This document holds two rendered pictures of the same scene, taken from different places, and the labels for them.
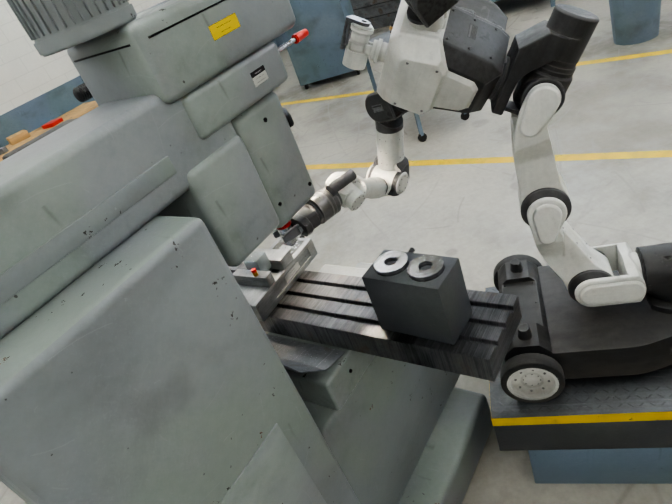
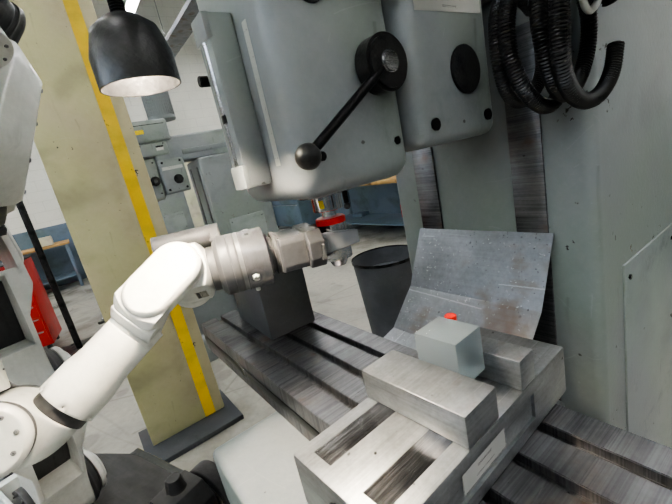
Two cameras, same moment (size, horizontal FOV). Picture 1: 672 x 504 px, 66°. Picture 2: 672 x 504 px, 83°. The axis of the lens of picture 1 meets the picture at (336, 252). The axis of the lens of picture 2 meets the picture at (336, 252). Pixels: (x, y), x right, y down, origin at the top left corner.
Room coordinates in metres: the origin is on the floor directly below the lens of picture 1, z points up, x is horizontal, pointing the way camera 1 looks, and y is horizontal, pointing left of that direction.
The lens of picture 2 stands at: (1.93, 0.23, 1.36)
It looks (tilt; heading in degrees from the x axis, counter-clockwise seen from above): 14 degrees down; 192
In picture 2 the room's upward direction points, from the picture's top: 12 degrees counter-clockwise
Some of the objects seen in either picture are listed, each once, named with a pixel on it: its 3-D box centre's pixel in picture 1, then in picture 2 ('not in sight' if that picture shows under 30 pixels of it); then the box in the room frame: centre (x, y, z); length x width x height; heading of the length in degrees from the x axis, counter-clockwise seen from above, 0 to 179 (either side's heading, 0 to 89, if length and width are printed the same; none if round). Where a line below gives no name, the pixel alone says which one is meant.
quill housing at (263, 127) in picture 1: (253, 161); (303, 80); (1.35, 0.11, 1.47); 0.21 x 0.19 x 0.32; 46
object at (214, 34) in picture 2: not in sight; (233, 106); (1.43, 0.03, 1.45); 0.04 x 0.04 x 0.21; 46
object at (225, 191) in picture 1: (205, 201); (396, 72); (1.21, 0.25, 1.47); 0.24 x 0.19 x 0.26; 46
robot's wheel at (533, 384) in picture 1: (531, 378); (215, 494); (1.14, -0.44, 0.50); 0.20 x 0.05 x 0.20; 66
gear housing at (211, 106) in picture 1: (208, 93); not in sight; (1.32, 0.14, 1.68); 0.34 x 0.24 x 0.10; 136
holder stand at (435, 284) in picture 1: (417, 293); (266, 284); (1.05, -0.15, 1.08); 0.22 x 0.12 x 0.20; 43
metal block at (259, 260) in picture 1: (257, 263); (449, 351); (1.49, 0.25, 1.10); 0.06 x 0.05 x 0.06; 49
